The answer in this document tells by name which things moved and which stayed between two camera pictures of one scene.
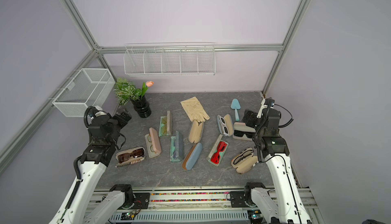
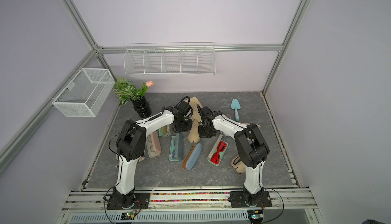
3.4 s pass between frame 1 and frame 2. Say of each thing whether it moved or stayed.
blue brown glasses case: stayed
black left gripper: moved
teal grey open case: stayed
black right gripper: moved
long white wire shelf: stayed
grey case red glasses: stayed
